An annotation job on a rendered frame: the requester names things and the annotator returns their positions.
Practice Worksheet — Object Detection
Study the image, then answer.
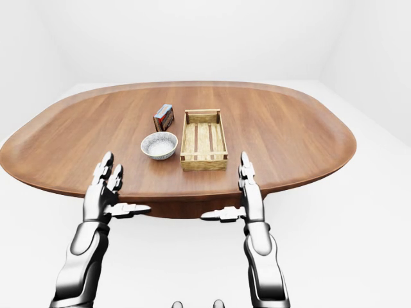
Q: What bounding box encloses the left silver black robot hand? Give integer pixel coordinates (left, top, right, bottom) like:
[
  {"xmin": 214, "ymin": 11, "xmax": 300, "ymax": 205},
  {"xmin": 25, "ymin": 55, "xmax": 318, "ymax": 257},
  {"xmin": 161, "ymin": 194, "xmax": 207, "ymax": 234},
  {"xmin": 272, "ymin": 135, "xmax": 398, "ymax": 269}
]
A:
[{"xmin": 82, "ymin": 151, "xmax": 152, "ymax": 224}]

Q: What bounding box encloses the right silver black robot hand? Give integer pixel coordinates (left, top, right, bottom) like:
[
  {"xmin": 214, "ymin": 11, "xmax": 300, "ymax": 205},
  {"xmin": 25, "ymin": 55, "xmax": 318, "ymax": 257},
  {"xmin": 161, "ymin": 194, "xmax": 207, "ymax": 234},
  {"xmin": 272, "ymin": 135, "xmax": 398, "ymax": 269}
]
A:
[{"xmin": 200, "ymin": 151, "xmax": 267, "ymax": 227}]

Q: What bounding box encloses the wooden slat tray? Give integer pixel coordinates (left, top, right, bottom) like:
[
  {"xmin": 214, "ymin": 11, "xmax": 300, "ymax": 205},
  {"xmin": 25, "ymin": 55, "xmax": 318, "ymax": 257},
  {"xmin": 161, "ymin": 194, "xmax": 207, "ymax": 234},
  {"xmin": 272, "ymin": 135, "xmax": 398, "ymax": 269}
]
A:
[{"xmin": 179, "ymin": 108, "xmax": 229, "ymax": 172}]

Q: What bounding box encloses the white speckled patterned bowl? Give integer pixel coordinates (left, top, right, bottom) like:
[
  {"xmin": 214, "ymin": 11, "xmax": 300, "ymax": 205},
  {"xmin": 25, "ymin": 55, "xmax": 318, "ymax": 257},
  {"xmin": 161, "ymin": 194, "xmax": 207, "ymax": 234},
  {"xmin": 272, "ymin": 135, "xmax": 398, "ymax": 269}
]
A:
[{"xmin": 140, "ymin": 132, "xmax": 179, "ymax": 161}]

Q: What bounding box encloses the brown wooden oval table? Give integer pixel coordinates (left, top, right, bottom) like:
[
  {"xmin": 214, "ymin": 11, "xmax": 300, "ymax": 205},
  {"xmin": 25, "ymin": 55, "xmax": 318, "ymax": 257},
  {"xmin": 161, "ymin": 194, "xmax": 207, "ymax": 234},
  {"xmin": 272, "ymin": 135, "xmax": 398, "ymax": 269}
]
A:
[{"xmin": 0, "ymin": 80, "xmax": 358, "ymax": 219}]

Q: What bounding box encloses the red brown printed food box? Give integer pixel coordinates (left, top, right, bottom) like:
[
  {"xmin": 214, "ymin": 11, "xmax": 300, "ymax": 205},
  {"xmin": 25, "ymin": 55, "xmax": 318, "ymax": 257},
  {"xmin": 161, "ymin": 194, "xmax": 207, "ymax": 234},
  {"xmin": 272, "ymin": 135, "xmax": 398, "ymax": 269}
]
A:
[{"xmin": 152, "ymin": 103, "xmax": 175, "ymax": 132}]

